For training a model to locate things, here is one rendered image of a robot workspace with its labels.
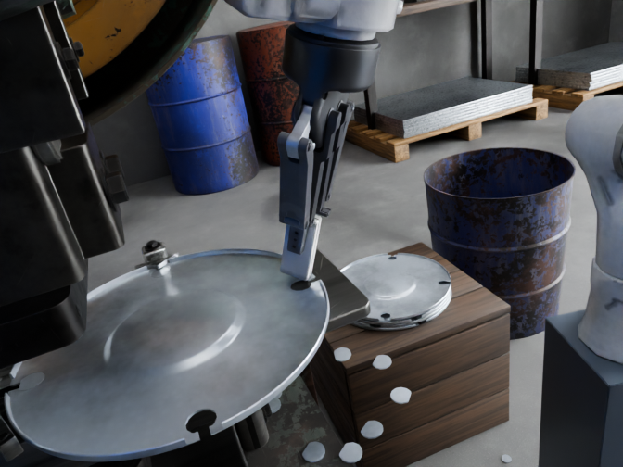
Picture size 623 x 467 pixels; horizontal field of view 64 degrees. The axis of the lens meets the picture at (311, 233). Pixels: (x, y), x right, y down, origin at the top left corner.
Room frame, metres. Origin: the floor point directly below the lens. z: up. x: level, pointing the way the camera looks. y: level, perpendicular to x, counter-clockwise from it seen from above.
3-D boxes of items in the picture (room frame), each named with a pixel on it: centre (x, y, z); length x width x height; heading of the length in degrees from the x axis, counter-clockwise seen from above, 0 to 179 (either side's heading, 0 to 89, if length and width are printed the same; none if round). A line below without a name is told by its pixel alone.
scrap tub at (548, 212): (1.37, -0.57, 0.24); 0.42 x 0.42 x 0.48
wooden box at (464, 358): (1.03, -0.16, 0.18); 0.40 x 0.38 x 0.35; 105
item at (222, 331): (0.39, 0.14, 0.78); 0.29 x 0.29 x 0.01
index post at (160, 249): (0.56, 0.19, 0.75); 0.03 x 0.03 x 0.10; 18
